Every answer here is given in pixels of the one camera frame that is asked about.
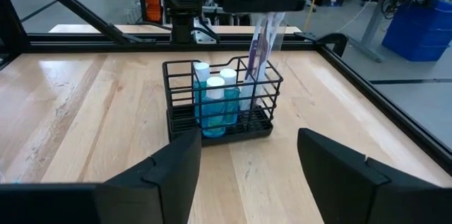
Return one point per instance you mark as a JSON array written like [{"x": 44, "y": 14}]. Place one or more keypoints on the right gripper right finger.
[{"x": 335, "y": 181}]

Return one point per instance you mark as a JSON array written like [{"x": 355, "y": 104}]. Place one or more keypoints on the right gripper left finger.
[{"x": 169, "y": 188}]

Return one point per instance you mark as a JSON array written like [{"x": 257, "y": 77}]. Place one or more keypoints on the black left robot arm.
[{"x": 182, "y": 26}]

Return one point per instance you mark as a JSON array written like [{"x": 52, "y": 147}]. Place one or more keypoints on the blue plastic bin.
[{"x": 416, "y": 33}]

